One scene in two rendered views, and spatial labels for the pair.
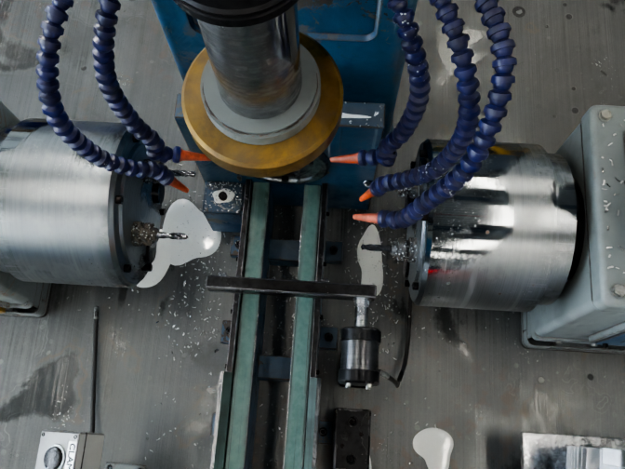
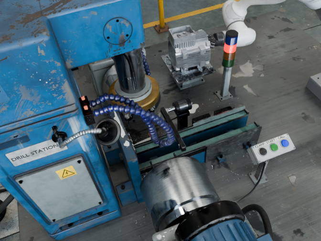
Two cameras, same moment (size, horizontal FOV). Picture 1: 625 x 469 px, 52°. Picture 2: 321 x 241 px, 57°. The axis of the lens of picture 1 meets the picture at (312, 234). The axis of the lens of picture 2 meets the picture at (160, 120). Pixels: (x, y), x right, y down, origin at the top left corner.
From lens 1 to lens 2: 98 cm
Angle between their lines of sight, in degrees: 50
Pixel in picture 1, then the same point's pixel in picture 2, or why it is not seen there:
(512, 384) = (164, 99)
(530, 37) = not seen: hidden behind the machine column
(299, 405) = (202, 126)
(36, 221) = (198, 179)
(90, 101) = not seen: outside the picture
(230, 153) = (156, 87)
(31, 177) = (185, 184)
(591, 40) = not seen: hidden behind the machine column
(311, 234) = (148, 145)
